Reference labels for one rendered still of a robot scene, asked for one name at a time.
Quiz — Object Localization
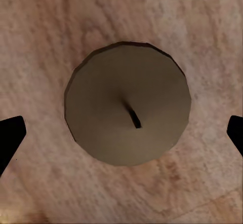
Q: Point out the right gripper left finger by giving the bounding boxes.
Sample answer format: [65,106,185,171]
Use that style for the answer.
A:
[0,116,26,176]

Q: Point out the pillar candle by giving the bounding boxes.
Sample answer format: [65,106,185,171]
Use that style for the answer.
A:
[64,41,192,167]

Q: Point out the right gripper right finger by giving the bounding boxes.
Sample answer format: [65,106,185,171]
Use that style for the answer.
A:
[227,115,243,156]

